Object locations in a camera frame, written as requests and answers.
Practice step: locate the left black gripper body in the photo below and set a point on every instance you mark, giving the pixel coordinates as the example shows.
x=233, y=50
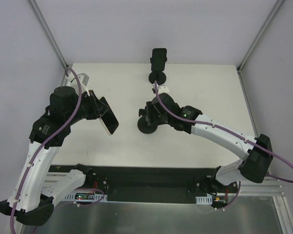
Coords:
x=94, y=105

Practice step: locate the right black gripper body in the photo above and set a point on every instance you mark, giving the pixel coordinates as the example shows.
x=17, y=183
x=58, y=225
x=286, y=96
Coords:
x=149, y=113

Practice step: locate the black phone stand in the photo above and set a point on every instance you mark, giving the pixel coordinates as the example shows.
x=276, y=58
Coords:
x=143, y=124
x=158, y=77

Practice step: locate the black phone cream case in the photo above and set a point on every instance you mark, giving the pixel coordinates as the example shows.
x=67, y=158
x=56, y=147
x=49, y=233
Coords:
x=109, y=120

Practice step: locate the black smartphone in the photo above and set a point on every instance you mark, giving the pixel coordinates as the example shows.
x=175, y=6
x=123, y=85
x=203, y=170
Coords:
x=158, y=59

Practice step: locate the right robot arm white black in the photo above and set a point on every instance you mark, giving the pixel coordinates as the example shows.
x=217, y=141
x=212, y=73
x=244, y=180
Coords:
x=253, y=161

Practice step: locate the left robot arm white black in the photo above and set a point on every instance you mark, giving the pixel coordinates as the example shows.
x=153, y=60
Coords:
x=30, y=203

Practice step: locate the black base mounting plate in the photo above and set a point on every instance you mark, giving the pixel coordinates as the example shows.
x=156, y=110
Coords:
x=148, y=185

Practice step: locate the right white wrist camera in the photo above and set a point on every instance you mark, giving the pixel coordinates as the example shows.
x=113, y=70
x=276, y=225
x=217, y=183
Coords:
x=160, y=89

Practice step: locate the right white cable duct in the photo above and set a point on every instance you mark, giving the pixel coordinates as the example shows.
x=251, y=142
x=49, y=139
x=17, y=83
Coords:
x=204, y=200

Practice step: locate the left aluminium frame post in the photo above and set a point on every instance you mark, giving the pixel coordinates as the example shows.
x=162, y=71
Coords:
x=47, y=32

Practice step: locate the aluminium frame post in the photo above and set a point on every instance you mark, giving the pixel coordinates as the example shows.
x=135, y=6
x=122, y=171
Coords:
x=260, y=34
x=47, y=32

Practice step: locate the aluminium rail right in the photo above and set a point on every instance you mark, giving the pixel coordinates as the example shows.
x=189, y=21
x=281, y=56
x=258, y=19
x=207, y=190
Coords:
x=269, y=187

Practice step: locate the right aluminium frame post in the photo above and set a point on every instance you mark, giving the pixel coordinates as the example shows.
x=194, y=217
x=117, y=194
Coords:
x=260, y=34

